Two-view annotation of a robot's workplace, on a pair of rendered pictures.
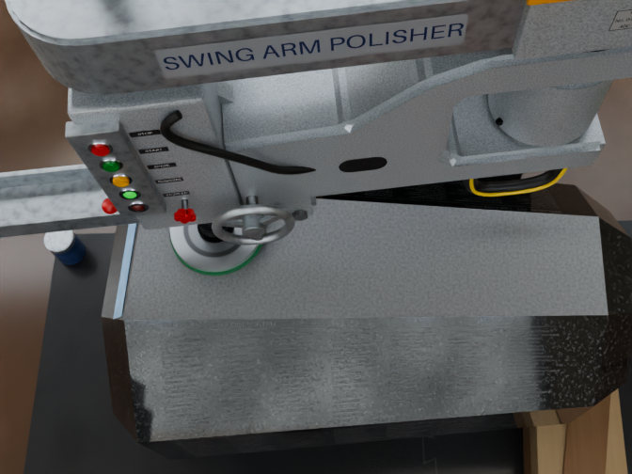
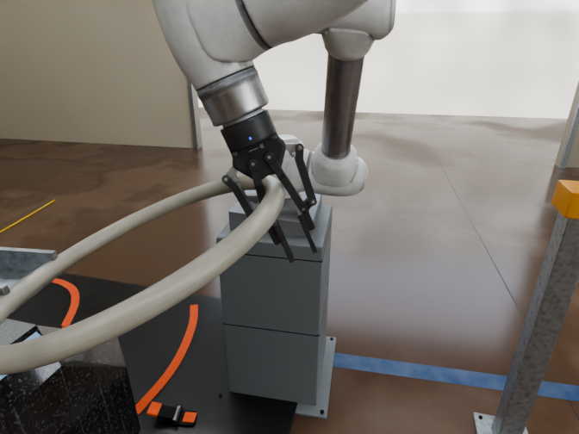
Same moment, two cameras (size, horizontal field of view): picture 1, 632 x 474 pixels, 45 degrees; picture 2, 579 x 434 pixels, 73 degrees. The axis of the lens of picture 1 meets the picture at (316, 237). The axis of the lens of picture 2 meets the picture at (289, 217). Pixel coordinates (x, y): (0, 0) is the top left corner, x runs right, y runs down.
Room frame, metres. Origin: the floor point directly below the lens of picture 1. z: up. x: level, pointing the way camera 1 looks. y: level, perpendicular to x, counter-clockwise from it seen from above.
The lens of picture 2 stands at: (1.29, 1.17, 1.47)
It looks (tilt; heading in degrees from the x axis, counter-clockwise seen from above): 24 degrees down; 186
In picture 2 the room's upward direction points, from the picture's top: straight up
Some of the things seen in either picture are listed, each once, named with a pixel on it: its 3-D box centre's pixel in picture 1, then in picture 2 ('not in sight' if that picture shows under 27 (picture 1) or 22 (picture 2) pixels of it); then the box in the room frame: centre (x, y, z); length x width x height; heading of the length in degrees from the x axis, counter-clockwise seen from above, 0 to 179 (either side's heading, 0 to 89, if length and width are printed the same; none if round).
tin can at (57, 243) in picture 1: (65, 244); not in sight; (1.14, 0.85, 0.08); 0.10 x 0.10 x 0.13
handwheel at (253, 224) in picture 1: (252, 208); not in sight; (0.62, 0.11, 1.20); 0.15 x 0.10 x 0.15; 87
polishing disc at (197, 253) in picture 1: (216, 227); not in sight; (0.74, 0.22, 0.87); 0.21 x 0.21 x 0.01
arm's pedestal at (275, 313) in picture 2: not in sight; (280, 300); (-0.15, 0.97, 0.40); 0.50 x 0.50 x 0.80; 85
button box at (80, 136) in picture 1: (120, 171); not in sight; (0.63, 0.30, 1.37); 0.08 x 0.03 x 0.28; 87
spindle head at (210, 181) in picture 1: (215, 118); not in sight; (0.74, 0.14, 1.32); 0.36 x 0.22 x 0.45; 87
